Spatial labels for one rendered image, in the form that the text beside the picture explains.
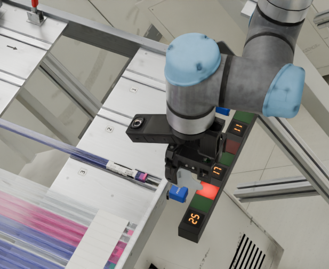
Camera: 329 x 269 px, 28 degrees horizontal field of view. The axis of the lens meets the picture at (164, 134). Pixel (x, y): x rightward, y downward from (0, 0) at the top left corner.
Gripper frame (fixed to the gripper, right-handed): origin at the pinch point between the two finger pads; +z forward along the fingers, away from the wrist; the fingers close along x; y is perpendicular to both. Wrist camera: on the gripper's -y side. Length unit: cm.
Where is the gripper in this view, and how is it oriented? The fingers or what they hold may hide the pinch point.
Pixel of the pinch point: (178, 179)
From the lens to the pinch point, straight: 120.3
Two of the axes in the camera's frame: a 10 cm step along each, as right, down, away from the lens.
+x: 4.2, -7.5, 5.2
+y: 9.1, 3.3, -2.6
